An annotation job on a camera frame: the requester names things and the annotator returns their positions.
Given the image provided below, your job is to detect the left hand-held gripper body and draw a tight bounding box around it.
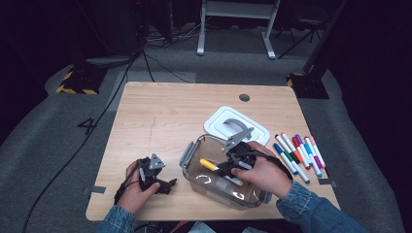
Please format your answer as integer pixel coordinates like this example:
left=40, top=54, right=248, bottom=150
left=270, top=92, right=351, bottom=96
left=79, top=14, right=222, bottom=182
left=134, top=152, right=167, bottom=192

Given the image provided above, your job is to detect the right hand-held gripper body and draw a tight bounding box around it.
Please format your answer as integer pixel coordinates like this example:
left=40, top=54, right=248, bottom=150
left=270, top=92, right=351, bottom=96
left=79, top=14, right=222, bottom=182
left=221, top=126, right=258, bottom=171

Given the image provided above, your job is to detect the yellow marker pen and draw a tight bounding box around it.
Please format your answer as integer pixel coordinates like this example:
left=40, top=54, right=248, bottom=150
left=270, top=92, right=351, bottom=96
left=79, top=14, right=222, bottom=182
left=198, top=157, right=245, bottom=187

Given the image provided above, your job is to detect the clear plastic storage box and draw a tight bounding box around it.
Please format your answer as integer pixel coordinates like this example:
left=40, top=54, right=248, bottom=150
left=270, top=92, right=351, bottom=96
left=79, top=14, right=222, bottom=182
left=179, top=133, right=274, bottom=212

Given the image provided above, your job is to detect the white lid with grey handle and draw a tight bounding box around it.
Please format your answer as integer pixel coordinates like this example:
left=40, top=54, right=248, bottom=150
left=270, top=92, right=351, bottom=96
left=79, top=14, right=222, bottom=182
left=203, top=105, right=271, bottom=148

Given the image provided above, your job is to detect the dark green marker pen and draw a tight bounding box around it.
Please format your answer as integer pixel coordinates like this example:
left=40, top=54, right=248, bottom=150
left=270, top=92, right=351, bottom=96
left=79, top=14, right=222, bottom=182
left=274, top=134, right=301, bottom=164

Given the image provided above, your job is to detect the red marker pen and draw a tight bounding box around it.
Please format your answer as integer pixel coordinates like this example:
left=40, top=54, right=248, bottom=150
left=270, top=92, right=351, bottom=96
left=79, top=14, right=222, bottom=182
left=291, top=136, right=312, bottom=171

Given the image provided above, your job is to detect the light blue marker pen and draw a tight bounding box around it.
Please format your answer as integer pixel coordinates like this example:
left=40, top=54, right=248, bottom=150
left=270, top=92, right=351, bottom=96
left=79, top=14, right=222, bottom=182
left=303, top=143, right=324, bottom=179

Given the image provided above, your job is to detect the peach marker pen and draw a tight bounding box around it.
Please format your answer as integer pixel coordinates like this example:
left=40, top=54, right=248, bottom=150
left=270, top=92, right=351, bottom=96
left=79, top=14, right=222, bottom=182
left=307, top=135, right=326, bottom=169

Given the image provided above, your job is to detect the purple marker pen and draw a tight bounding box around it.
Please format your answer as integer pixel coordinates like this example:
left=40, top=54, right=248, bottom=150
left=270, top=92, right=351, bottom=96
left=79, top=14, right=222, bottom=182
left=294, top=134, right=325, bottom=170

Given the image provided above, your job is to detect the person's left hand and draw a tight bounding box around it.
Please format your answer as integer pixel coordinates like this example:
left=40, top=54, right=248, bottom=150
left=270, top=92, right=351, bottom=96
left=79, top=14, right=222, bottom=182
left=116, top=160, right=161, bottom=215

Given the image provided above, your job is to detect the person's right hand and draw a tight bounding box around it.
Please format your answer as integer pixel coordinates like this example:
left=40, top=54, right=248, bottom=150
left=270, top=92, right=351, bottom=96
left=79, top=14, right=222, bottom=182
left=231, top=141, right=294, bottom=200

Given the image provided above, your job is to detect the person's left leg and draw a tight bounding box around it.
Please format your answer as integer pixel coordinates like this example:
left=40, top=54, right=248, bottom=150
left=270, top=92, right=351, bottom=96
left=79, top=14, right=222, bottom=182
left=188, top=221, right=217, bottom=233

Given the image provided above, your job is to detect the person's leg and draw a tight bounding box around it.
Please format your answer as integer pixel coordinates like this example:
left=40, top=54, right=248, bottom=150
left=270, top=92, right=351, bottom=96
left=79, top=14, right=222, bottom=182
left=188, top=221, right=217, bottom=233
left=241, top=226, right=270, bottom=233

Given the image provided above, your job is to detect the grey tape strip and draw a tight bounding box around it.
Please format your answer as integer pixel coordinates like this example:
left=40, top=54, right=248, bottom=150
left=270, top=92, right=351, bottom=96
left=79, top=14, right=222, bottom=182
left=82, top=184, right=107, bottom=196
left=318, top=178, right=338, bottom=188

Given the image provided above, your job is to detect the person's right leg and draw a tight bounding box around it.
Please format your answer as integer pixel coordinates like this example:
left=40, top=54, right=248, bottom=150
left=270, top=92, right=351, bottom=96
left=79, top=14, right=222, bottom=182
left=241, top=226, right=270, bottom=233

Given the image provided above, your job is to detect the black stand with striped base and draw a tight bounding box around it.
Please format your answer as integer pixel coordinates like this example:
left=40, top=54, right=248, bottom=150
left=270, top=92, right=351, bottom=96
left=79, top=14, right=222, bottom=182
left=286, top=0, right=349, bottom=100
left=55, top=62, right=110, bottom=96

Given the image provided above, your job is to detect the black tripod stand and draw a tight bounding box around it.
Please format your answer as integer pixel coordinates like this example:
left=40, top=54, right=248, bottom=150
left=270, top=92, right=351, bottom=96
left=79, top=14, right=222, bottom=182
left=277, top=17, right=326, bottom=60

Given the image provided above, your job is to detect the orange cable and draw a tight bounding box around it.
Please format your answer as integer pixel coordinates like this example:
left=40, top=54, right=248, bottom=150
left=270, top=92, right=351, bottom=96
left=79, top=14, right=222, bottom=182
left=168, top=220, right=189, bottom=233

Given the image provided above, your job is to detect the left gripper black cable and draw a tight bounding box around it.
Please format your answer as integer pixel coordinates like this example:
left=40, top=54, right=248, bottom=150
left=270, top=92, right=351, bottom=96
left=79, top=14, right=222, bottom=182
left=113, top=159, right=144, bottom=206

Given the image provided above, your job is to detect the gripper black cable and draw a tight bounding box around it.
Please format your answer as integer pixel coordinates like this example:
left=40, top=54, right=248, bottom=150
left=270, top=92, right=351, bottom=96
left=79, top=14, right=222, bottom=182
left=113, top=159, right=144, bottom=206
left=239, top=150, right=294, bottom=181

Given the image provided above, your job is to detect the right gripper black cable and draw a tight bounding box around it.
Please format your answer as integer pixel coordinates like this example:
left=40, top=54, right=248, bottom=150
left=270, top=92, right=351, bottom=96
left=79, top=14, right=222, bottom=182
left=239, top=150, right=294, bottom=181

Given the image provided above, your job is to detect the long black floor cable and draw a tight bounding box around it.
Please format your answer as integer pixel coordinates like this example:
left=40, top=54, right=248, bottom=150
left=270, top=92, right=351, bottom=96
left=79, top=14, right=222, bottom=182
left=20, top=51, right=144, bottom=233

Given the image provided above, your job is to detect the thin black floor cable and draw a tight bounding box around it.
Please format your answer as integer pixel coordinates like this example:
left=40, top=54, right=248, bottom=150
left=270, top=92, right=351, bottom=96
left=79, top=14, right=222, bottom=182
left=142, top=52, right=156, bottom=83
left=144, top=52, right=192, bottom=84

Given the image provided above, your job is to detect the bundle of floor cables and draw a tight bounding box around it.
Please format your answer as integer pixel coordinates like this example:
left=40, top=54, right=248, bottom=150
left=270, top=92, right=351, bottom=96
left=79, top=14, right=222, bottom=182
left=145, top=23, right=203, bottom=50

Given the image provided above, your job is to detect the white desk frame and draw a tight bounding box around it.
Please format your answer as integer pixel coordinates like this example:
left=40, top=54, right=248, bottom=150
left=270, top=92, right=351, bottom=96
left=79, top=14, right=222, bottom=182
left=196, top=0, right=282, bottom=60

